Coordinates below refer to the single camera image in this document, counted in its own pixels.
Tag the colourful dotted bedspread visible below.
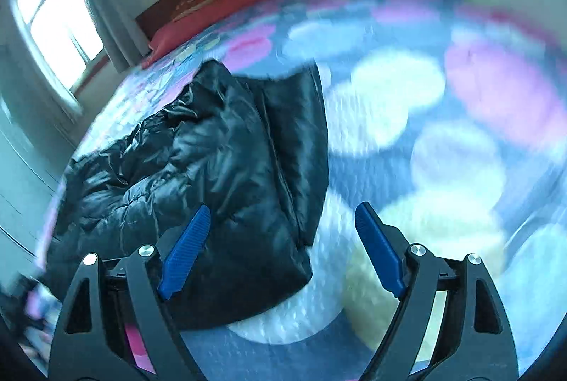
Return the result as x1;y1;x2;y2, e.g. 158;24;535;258
22;0;567;381

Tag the black puffer jacket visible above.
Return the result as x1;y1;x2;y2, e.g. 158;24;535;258
46;59;331;331

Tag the small brown cushion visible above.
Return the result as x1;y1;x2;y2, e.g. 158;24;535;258
170;0;223;22

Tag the small window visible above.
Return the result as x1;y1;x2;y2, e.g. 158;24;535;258
8;0;108;99

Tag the red pillow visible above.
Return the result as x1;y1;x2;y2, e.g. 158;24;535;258
141;0;285;70

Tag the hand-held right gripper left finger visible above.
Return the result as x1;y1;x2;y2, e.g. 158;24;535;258
47;204;207;381

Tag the glass door wardrobe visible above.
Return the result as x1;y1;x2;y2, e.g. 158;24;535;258
0;95;77;269

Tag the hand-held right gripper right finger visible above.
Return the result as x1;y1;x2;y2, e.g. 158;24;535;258
354;201;519;381

